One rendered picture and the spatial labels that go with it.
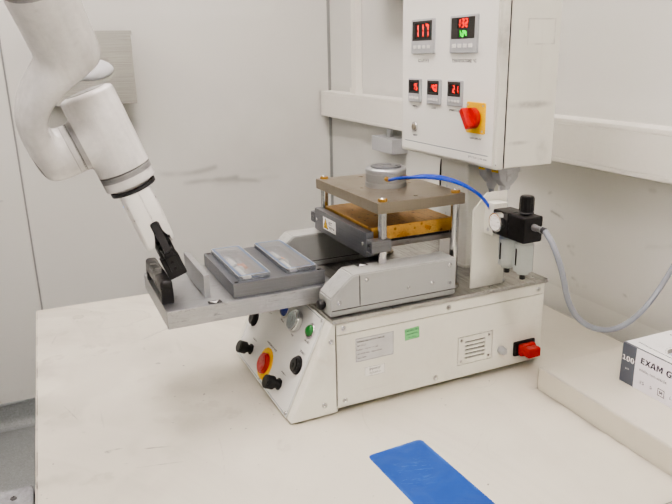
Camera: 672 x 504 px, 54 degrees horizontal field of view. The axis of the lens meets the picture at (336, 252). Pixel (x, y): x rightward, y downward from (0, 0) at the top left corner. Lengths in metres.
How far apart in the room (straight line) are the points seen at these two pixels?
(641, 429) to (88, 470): 0.85
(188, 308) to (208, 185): 1.63
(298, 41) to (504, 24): 1.64
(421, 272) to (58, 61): 0.66
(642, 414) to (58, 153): 0.99
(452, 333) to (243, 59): 1.70
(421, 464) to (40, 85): 0.78
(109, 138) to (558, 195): 1.04
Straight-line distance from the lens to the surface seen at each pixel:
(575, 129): 1.54
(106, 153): 1.08
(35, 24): 0.96
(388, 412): 1.20
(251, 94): 2.69
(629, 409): 1.20
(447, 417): 1.19
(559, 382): 1.26
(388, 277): 1.14
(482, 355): 1.31
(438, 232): 1.25
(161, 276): 1.13
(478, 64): 1.24
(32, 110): 1.02
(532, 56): 1.24
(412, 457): 1.08
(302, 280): 1.14
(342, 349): 1.14
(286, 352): 1.22
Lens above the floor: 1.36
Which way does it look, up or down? 17 degrees down
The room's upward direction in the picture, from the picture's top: 1 degrees counter-clockwise
